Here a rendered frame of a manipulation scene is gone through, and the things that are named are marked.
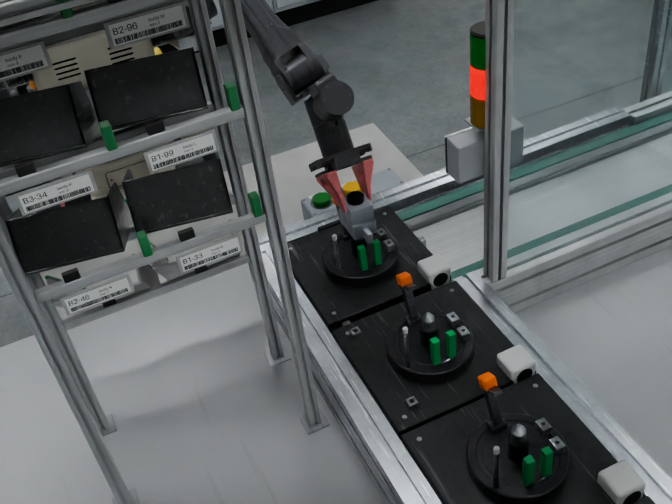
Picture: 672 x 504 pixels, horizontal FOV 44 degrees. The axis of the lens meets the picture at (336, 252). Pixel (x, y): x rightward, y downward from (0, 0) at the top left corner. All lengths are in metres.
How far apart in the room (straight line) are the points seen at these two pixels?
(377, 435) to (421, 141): 2.45
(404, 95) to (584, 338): 2.56
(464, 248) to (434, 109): 2.24
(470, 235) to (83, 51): 0.94
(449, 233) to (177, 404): 0.61
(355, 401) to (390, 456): 0.11
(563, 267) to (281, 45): 0.64
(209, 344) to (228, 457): 0.27
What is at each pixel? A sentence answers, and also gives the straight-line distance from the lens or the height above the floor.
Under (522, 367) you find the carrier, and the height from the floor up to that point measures 0.99.
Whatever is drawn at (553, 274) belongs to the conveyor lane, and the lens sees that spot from 1.55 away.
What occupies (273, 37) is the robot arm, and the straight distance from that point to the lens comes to 1.44.
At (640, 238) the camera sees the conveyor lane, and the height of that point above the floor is 0.92.
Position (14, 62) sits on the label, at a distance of 0.92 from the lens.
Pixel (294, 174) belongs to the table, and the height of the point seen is 0.86.
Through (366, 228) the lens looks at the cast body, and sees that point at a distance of 1.43.
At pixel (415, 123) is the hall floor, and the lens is 3.72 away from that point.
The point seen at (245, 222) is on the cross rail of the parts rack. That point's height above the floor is 1.31.
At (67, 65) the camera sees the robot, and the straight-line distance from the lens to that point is 1.97.
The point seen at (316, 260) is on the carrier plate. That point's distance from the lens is 1.53.
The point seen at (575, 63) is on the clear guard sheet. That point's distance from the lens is 1.33.
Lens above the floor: 1.96
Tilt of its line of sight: 40 degrees down
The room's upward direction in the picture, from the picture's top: 8 degrees counter-clockwise
